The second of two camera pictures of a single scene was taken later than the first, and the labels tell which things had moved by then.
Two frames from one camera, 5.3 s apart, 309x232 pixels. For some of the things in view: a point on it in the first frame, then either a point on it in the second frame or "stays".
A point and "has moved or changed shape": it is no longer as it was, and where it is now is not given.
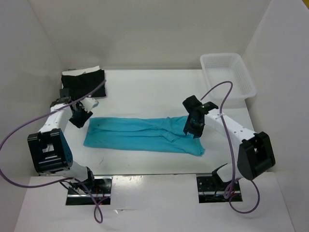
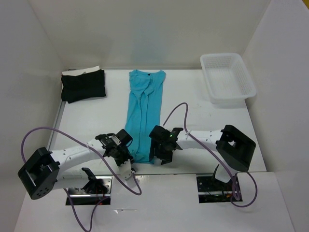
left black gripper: [80, 123] to [128, 156]
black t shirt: [80, 85] stays
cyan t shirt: [166, 134] has moved or changed shape
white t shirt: [80, 71] stays
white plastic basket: [220, 67] stays
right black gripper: [197, 132] to [166, 157]
